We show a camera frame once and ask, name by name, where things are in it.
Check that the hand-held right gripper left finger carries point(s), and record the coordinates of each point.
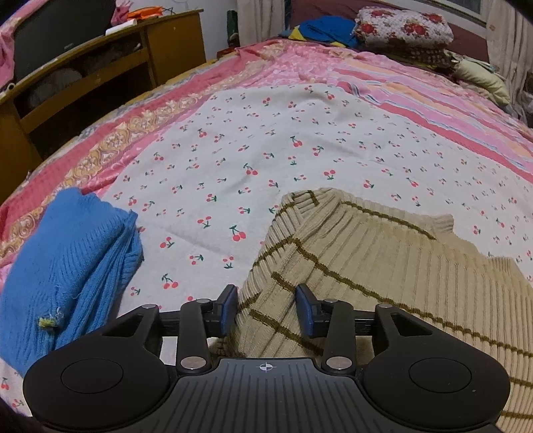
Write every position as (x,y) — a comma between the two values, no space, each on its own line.
(229,311)

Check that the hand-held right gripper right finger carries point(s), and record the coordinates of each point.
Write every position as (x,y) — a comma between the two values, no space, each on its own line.
(303,311)

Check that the beige striped knit sweater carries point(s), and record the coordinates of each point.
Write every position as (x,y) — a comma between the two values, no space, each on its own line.
(395,270)

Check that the blue knit sweater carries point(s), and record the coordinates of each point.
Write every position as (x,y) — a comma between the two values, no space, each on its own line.
(62,258)

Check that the cherry print bed sheet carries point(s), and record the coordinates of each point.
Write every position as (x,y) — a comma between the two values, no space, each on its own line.
(291,125)

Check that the pink patterned bedspread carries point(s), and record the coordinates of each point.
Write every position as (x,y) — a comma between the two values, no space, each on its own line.
(291,62)

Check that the wooden desk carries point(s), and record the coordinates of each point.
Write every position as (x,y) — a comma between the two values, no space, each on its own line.
(175,41)

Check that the blue and yellow cloth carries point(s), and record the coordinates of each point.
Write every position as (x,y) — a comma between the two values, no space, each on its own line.
(320,31)

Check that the grey cloth bundle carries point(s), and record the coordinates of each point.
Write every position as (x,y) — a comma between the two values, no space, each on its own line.
(58,85)

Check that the olive green pillow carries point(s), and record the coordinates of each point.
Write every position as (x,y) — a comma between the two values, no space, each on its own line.
(483,81)

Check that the cream curtain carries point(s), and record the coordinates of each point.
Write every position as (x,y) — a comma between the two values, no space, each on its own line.
(514,50)
(262,18)

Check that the folded red floral quilt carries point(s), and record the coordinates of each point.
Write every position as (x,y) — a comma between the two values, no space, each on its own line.
(399,25)

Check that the white paper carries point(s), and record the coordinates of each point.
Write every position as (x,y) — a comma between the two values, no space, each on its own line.
(120,28)

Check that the orange item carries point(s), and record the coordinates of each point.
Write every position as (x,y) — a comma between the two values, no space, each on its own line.
(143,12)

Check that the black television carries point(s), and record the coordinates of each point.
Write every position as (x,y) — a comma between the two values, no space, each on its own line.
(62,37)

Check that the barred window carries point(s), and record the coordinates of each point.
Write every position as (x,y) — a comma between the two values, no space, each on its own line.
(458,10)

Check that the pink cloth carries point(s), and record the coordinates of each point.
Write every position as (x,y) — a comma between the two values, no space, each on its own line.
(8,50)

